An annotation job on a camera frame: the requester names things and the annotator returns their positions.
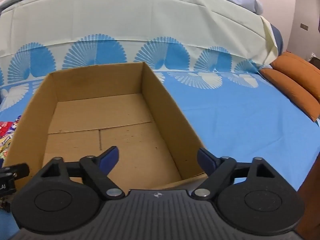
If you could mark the gold snack packet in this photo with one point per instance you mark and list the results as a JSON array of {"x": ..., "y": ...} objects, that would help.
[{"x": 5, "y": 143}]

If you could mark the brown cardboard box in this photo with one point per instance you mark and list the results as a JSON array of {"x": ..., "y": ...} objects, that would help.
[{"x": 112, "y": 135}]

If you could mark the wall outlet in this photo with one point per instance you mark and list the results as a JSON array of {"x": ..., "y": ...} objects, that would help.
[{"x": 304, "y": 26}]

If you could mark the orange pillow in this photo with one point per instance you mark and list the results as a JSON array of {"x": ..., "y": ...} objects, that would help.
[
  {"x": 297, "y": 65},
  {"x": 292, "y": 90}
]

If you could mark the blue fan-print bed sheet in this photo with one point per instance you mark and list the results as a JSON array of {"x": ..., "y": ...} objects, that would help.
[{"x": 237, "y": 120}]

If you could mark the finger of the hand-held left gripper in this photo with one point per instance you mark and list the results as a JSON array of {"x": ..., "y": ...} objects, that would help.
[{"x": 17, "y": 169}]

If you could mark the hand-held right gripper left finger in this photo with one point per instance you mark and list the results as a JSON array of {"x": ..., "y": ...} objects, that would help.
[{"x": 111, "y": 156}]

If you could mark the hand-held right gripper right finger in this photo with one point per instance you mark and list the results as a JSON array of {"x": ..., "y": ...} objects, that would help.
[{"x": 206, "y": 160}]

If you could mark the brown wooden furniture panel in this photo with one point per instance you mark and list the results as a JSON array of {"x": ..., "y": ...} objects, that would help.
[{"x": 311, "y": 205}]

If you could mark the long red snack packet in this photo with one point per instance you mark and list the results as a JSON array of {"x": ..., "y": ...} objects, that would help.
[{"x": 7, "y": 126}]

